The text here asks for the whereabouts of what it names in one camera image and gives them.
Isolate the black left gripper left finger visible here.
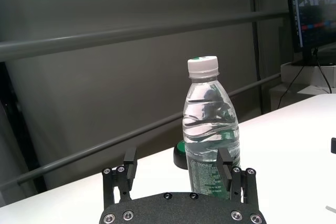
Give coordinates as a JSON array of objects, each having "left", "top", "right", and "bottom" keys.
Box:
[{"left": 102, "top": 146, "right": 139, "bottom": 208}]

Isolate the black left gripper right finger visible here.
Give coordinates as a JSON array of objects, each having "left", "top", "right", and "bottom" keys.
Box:
[{"left": 216, "top": 148, "right": 259, "bottom": 208}]

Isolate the clear water bottle green label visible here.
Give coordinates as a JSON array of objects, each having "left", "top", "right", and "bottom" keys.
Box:
[{"left": 182, "top": 55, "right": 241, "bottom": 200}]

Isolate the green button black base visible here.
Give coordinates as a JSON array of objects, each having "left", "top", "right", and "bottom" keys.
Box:
[{"left": 172, "top": 141, "right": 188, "bottom": 170}]

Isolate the white box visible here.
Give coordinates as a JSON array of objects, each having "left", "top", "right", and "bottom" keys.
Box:
[{"left": 280, "top": 61, "right": 336, "bottom": 90}]

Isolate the black computer monitor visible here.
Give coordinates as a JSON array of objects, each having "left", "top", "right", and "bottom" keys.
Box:
[{"left": 285, "top": 0, "right": 336, "bottom": 67}]

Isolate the grey horizontal rail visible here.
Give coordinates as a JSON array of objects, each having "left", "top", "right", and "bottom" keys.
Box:
[
  {"left": 0, "top": 11, "right": 289, "bottom": 61},
  {"left": 0, "top": 73, "right": 281, "bottom": 190}
]

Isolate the thin black cable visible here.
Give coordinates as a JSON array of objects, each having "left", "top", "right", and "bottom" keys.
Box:
[
  {"left": 317, "top": 57, "right": 333, "bottom": 94},
  {"left": 277, "top": 47, "right": 320, "bottom": 107}
]

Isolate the grey vertical post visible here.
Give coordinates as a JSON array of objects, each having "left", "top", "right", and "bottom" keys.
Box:
[{"left": 250, "top": 0, "right": 264, "bottom": 115}]

